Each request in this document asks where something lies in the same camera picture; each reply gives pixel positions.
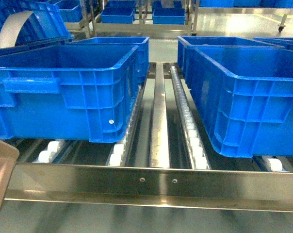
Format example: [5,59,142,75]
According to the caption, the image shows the beige plastic dustpan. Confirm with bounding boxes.
[0,140,19,209]

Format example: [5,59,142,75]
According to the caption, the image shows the steel roller shelf rack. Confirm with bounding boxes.
[0,0,293,213]

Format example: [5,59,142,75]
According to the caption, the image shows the blue bin front left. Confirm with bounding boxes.
[0,44,139,143]

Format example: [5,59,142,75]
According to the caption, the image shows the blue bin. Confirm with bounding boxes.
[151,0,186,25]
[0,44,139,143]
[188,46,293,158]
[100,0,136,24]

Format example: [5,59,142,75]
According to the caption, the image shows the blue bin rear right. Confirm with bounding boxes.
[151,0,186,25]

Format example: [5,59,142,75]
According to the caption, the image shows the blue bin front right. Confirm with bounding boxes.
[188,46,293,158]

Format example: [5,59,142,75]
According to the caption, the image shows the blue bin rear left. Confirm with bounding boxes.
[100,0,136,24]

